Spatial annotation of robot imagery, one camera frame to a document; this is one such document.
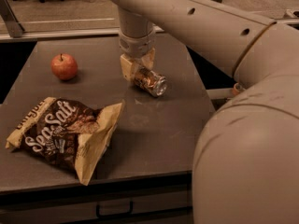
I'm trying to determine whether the grey drawer cabinet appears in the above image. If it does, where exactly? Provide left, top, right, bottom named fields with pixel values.
left=0, top=173, right=193, bottom=224

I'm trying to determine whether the brown sea salt chip bag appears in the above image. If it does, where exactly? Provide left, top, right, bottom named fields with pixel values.
left=6, top=97, right=125, bottom=185

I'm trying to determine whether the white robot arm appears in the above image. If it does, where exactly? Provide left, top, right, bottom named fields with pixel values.
left=111, top=0, right=299, bottom=224

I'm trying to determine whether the left metal railing post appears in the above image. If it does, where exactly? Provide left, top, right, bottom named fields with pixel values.
left=0, top=0, right=24, bottom=38

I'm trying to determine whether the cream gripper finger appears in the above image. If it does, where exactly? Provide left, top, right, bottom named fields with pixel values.
left=120, top=54, right=139, bottom=82
left=141, top=48, right=155, bottom=69

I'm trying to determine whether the black drawer handle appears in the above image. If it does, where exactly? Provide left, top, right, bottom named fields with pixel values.
left=95, top=201, right=134, bottom=219

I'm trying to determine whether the red apple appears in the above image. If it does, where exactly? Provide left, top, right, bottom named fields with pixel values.
left=50, top=53, right=78, bottom=81

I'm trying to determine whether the orange tape roll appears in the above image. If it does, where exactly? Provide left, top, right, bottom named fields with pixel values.
left=232, top=83, right=243, bottom=96

